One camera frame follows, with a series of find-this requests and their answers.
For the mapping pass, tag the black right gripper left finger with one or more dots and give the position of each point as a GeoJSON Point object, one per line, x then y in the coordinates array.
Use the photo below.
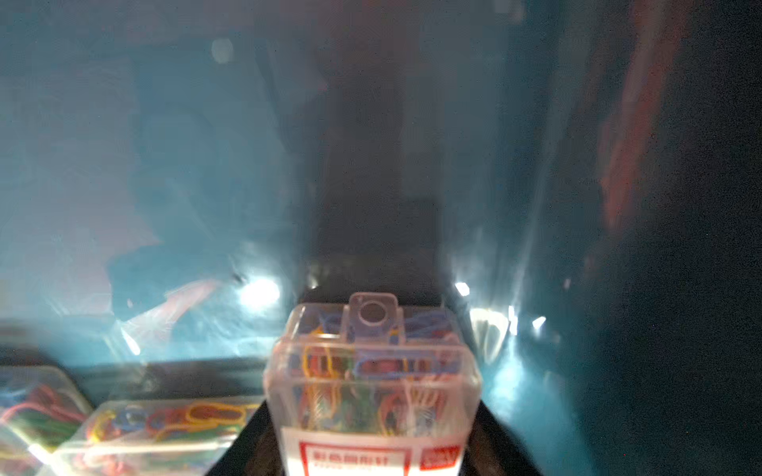
{"type": "Point", "coordinates": [255, 452]}

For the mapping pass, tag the blue plastic storage tray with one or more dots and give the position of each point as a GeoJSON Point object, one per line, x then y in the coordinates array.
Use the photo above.
{"type": "Point", "coordinates": [579, 182]}

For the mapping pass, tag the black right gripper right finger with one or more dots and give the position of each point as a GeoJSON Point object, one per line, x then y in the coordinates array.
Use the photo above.
{"type": "Point", "coordinates": [493, 450]}

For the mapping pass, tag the sixteenth clear paper clip box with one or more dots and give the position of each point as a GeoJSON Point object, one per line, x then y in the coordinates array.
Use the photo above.
{"type": "Point", "coordinates": [369, 387]}

